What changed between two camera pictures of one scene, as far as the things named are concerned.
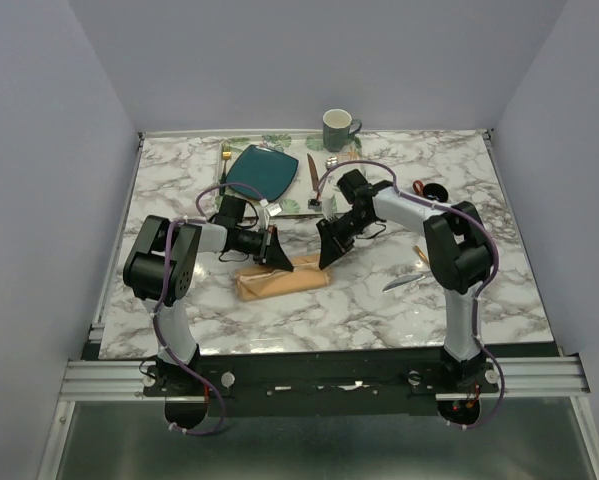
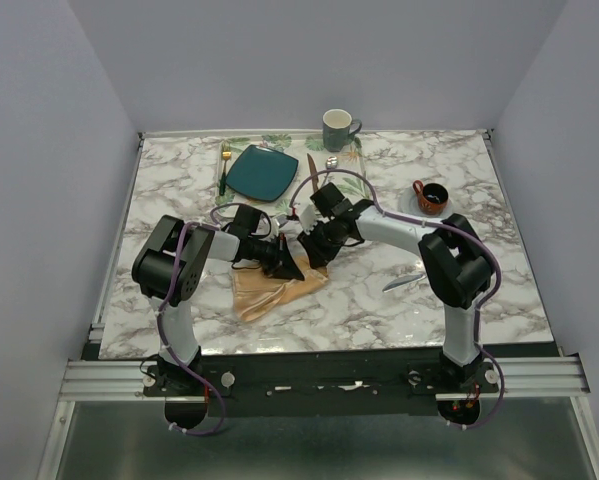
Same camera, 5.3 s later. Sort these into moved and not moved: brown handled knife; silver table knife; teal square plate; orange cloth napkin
Moved: orange cloth napkin
Not moved: teal square plate; brown handled knife; silver table knife
